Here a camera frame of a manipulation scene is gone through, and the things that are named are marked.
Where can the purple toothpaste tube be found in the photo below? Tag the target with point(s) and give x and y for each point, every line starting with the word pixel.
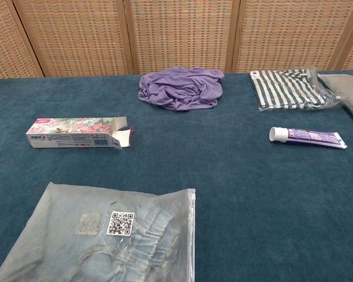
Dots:
pixel 309 137

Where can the crumpled purple cloth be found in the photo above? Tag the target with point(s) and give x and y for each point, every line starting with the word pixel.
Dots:
pixel 179 88

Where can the woven rattan folding screen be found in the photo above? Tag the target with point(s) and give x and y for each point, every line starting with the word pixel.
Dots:
pixel 176 35

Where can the jeans in frosted zip bag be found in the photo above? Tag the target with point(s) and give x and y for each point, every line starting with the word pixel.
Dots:
pixel 100 235

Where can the floral toothpaste carton box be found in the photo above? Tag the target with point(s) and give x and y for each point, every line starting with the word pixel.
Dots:
pixel 73 133

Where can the grey fabric pouch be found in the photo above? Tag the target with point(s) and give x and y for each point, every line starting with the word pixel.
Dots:
pixel 348 88

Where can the striped shirt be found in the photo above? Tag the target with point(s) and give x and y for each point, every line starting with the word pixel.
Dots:
pixel 285 88

